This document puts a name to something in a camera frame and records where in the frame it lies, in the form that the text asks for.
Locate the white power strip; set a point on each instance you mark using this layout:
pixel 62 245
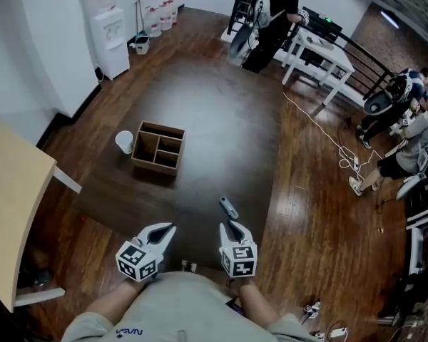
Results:
pixel 356 164

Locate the person's right forearm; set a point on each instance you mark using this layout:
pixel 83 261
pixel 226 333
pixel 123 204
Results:
pixel 257 303

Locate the light wooden desk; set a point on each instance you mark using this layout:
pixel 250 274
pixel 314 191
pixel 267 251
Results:
pixel 18 191

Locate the black electronic device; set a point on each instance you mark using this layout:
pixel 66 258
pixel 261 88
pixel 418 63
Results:
pixel 324 23

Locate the grey utility knife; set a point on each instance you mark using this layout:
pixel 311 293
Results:
pixel 229 208

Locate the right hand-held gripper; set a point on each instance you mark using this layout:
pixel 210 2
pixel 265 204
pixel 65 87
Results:
pixel 239 260

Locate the black frame chair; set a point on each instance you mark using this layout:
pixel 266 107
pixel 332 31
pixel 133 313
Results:
pixel 240 5

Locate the white side table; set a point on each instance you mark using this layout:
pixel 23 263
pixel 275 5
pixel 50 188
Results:
pixel 328 53

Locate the clear water jug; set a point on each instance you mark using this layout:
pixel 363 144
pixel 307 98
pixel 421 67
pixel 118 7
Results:
pixel 152 21
pixel 173 11
pixel 165 15

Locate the person's left forearm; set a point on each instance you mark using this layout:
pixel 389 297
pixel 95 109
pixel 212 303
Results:
pixel 116 296

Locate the white waste bin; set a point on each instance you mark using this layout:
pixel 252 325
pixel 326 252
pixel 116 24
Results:
pixel 142 45

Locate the black metal railing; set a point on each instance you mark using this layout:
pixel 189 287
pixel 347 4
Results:
pixel 369 66

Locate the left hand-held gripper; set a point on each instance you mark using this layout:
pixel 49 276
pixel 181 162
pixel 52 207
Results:
pixel 137 260

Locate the white water dispenser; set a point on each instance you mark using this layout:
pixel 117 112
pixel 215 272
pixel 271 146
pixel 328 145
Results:
pixel 110 45

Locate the person's grey shirt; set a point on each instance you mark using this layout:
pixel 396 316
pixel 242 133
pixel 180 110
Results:
pixel 185 308

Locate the white shelf unit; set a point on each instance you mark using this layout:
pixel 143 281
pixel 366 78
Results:
pixel 424 237

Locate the white power adapter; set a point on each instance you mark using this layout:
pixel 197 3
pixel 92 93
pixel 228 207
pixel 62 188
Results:
pixel 339 332

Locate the white paper cup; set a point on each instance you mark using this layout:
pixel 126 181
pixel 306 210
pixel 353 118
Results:
pixel 125 142

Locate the dark brown table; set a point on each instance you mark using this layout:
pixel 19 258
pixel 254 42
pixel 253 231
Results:
pixel 214 127

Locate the wooden compartment box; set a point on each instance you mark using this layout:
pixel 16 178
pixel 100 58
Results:
pixel 157 155

